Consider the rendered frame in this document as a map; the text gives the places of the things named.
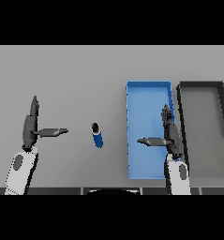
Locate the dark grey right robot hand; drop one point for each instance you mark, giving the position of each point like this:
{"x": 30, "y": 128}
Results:
{"x": 172, "y": 137}

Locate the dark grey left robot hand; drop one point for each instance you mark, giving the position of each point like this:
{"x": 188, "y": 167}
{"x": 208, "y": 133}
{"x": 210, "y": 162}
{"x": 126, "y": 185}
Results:
{"x": 29, "y": 128}

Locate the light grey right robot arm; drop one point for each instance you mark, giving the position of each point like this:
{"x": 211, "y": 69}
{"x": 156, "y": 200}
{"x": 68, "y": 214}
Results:
{"x": 177, "y": 175}

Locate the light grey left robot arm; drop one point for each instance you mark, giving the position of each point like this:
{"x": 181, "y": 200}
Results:
{"x": 20, "y": 172}

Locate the blue bin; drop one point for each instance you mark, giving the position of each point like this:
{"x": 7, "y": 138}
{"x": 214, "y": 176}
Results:
{"x": 149, "y": 131}

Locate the dark grey bin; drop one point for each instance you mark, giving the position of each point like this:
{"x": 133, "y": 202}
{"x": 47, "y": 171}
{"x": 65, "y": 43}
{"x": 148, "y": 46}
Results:
{"x": 207, "y": 131}

